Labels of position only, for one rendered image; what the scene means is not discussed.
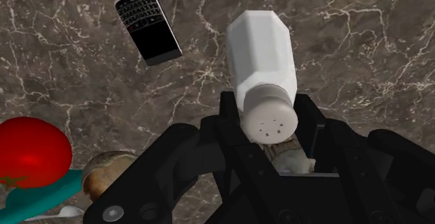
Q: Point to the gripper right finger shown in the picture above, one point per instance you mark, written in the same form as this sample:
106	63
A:
374	169

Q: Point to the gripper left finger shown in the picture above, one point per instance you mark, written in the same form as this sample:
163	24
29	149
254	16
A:
190	155

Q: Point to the white salt shaker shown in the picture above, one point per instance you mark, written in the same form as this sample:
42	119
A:
261	63

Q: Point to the brown and white object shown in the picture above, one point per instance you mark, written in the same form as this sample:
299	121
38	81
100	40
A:
292	160

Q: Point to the brown round potato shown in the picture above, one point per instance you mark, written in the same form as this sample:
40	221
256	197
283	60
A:
102	175

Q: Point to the black keypad phone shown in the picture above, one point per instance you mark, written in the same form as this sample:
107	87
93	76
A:
149	29

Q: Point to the white small spoon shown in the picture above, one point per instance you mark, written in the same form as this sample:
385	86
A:
69	211

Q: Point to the red tomato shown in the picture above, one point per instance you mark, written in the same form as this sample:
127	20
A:
32	152

